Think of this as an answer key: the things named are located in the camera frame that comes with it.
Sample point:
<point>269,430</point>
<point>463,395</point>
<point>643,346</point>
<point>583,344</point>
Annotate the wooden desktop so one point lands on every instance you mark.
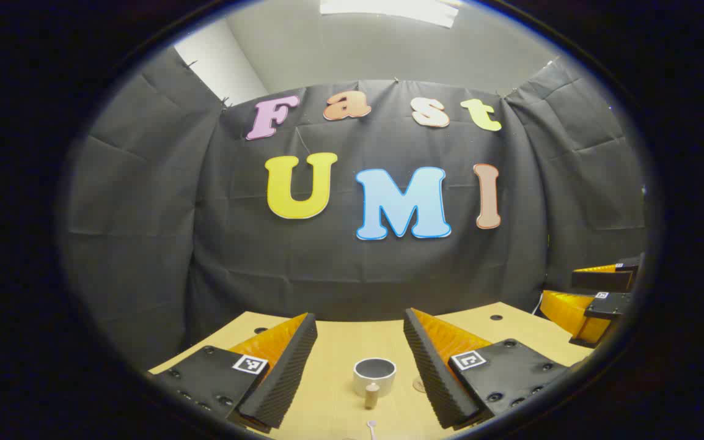
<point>340,348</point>

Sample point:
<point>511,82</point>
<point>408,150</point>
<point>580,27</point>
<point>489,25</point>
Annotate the ceiling light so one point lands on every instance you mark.
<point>388,11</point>

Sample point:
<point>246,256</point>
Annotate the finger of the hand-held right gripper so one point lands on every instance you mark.
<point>572,318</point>
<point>602,281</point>

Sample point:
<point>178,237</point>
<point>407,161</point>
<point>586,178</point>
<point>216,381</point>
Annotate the round wooden coaster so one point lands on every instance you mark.
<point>418,385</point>

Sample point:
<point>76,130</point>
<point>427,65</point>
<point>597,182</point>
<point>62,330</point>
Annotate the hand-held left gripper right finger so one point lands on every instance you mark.
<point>431,373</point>

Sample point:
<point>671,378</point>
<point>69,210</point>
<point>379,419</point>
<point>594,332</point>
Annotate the black backdrop cloth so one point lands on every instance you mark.
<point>327,269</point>

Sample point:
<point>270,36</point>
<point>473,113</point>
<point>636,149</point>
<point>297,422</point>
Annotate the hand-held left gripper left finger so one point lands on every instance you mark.
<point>285,379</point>

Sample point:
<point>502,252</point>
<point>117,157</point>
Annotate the pink toothbrush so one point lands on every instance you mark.
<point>371,423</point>

